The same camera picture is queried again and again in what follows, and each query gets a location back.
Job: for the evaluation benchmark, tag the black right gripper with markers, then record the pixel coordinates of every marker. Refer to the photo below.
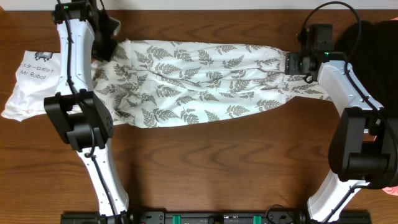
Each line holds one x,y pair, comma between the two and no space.
289,64

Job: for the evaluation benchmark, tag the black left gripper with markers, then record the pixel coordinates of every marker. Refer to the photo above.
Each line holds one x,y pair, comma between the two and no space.
106,47

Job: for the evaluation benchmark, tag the white fern print dress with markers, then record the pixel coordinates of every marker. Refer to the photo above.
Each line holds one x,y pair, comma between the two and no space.
154,83

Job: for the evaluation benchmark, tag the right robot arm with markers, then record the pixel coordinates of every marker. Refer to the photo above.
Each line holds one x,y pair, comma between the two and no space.
363,150

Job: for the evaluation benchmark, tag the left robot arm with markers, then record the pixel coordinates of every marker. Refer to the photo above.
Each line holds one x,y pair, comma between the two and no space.
77,113

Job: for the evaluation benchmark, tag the black garment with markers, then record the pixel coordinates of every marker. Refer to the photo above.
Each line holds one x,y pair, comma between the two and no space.
375,62

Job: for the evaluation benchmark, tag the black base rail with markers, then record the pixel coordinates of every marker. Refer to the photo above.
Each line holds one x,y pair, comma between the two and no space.
277,216

